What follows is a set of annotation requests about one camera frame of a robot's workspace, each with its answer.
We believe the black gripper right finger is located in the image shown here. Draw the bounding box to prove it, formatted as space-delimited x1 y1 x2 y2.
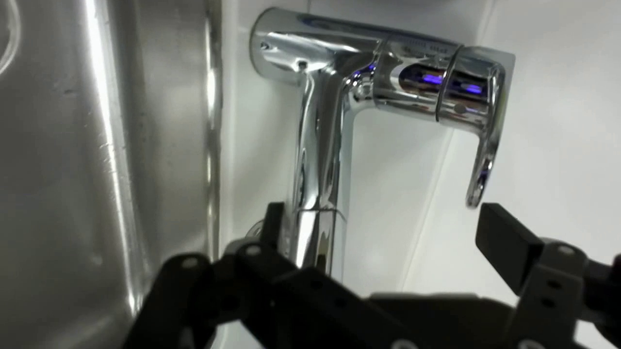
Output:
474 202 621 349

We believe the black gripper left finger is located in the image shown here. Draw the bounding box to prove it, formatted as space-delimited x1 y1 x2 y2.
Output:
123 200 424 349

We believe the chrome sink faucet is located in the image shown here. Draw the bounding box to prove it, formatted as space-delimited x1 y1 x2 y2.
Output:
249 6 519 273

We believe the stainless steel sink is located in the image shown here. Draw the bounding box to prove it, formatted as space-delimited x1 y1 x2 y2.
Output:
0 0 224 349

